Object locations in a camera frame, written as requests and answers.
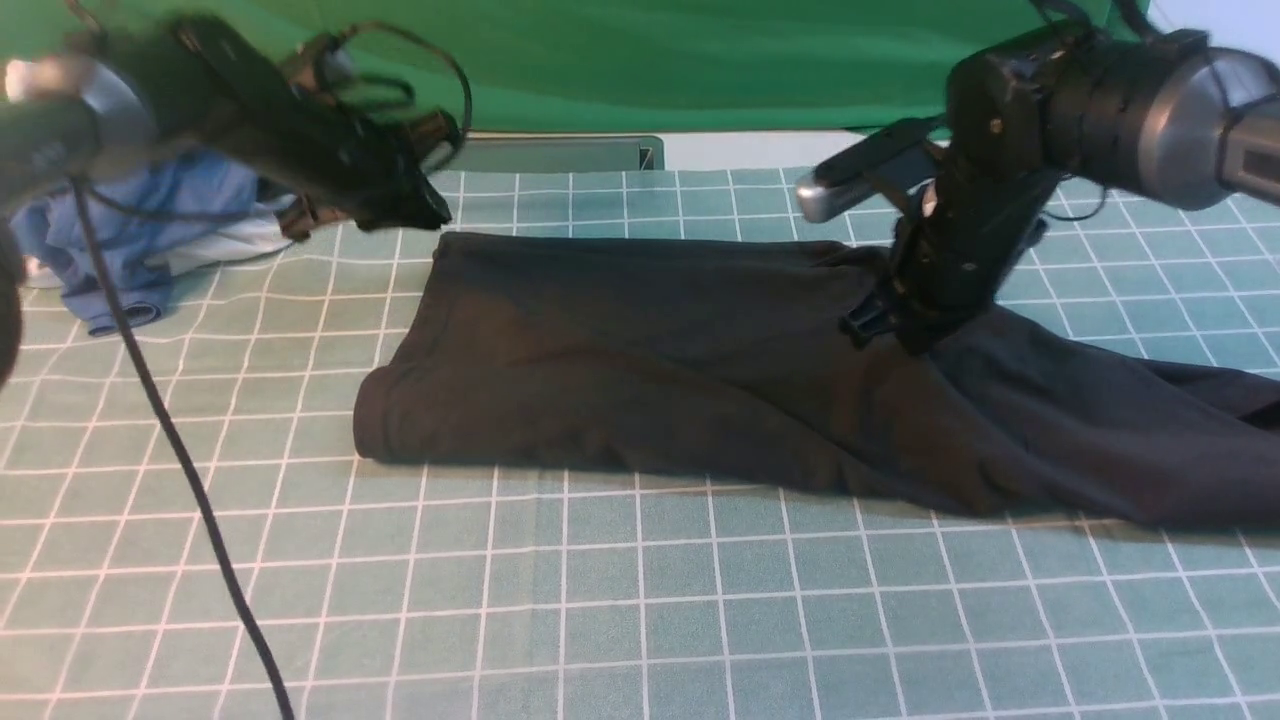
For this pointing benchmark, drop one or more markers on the green backdrop cloth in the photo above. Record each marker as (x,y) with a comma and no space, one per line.
(640,66)

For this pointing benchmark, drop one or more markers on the green checkered tablecloth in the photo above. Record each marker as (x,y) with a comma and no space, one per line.
(462,593)

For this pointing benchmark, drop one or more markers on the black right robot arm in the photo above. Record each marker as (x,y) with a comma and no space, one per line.
(1169,118)

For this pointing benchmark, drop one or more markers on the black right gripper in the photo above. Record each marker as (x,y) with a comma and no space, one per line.
(947,265)

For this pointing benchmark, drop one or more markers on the dark gray long-sleeve top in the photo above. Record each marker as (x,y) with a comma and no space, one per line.
(724,359)

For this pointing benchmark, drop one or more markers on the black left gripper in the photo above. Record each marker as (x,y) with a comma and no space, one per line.
(383,165)

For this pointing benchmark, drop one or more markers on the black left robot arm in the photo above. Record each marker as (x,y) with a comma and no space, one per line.
(132,145)

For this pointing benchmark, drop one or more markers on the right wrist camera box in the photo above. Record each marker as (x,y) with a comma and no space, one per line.
(890,163)

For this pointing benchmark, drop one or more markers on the blue crumpled garment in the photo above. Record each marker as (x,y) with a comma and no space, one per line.
(198,182)

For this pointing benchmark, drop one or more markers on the gray metal rail bracket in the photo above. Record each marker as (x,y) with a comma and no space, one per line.
(561,154)

